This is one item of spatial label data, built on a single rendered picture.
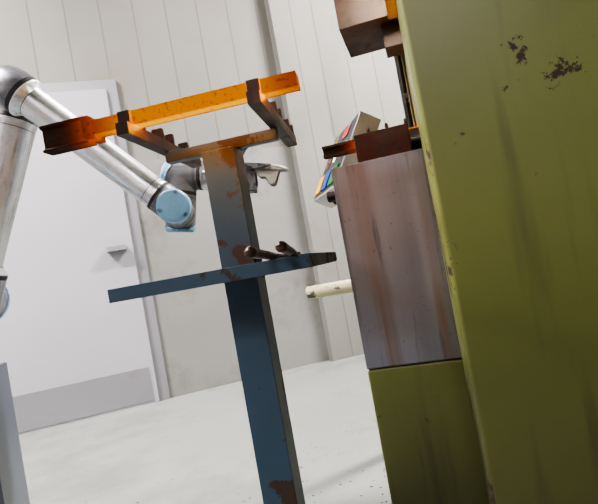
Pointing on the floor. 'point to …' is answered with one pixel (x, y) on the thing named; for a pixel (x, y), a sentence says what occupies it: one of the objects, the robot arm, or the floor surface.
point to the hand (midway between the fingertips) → (284, 167)
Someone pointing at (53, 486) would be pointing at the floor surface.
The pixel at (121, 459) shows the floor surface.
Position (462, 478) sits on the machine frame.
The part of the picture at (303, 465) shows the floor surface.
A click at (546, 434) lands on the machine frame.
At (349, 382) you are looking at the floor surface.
